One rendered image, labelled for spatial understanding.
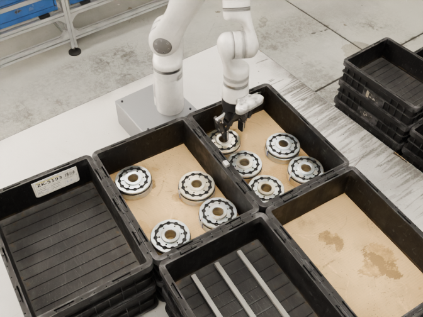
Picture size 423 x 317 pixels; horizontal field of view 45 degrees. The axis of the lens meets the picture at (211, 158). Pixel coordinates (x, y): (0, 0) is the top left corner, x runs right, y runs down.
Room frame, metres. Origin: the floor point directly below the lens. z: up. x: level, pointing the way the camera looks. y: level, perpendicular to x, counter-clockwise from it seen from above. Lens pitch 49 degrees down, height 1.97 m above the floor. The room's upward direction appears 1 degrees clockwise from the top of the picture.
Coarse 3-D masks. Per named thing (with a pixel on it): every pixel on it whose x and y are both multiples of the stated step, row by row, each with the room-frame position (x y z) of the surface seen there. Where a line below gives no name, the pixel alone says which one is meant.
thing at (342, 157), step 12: (264, 84) 1.23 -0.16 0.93; (276, 96) 1.18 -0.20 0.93; (204, 108) 1.12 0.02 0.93; (288, 108) 1.13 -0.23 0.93; (192, 120) 1.07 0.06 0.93; (300, 120) 1.08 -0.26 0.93; (204, 132) 1.02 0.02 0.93; (312, 132) 1.03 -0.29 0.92; (228, 168) 0.89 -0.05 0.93; (336, 168) 0.89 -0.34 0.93; (240, 180) 0.84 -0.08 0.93; (312, 180) 0.85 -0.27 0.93; (252, 192) 0.80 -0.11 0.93; (288, 192) 0.81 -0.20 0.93; (264, 204) 0.77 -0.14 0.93
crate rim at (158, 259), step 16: (160, 128) 1.03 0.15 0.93; (192, 128) 1.03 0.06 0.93; (112, 144) 0.96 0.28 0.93; (208, 144) 0.97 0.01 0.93; (96, 160) 0.90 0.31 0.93; (240, 192) 0.81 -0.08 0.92; (128, 208) 0.75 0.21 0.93; (256, 208) 0.75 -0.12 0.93; (224, 224) 0.70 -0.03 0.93; (144, 240) 0.65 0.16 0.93; (192, 240) 0.66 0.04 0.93; (160, 256) 0.61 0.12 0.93
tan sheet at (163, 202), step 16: (144, 160) 0.99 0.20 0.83; (160, 160) 0.99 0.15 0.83; (176, 160) 1.00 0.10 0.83; (192, 160) 1.00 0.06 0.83; (112, 176) 0.93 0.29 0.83; (160, 176) 0.93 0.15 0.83; (176, 176) 0.94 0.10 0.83; (160, 192) 0.87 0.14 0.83; (176, 192) 0.88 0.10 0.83; (144, 208) 0.82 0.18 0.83; (160, 208) 0.82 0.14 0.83; (176, 208) 0.82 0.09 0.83; (192, 208) 0.82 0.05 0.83; (144, 224) 0.77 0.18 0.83; (192, 224) 0.77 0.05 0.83
